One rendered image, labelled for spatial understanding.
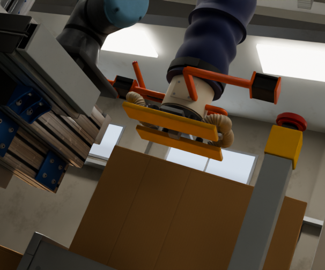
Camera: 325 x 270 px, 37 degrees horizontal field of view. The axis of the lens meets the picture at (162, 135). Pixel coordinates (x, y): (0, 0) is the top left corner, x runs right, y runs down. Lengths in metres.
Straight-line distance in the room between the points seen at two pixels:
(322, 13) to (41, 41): 3.42
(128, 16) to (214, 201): 0.56
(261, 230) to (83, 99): 0.48
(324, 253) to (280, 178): 1.49
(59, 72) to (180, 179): 0.56
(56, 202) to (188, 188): 7.73
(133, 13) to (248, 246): 0.63
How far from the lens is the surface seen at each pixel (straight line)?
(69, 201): 8.95
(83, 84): 1.11
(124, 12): 1.24
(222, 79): 1.52
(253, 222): 1.04
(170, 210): 1.41
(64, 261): 1.33
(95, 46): 1.34
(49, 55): 1.01
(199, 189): 1.41
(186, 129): 1.65
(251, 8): 1.96
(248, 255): 1.02
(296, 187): 7.78
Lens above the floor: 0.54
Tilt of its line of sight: 19 degrees up
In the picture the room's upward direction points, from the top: 22 degrees clockwise
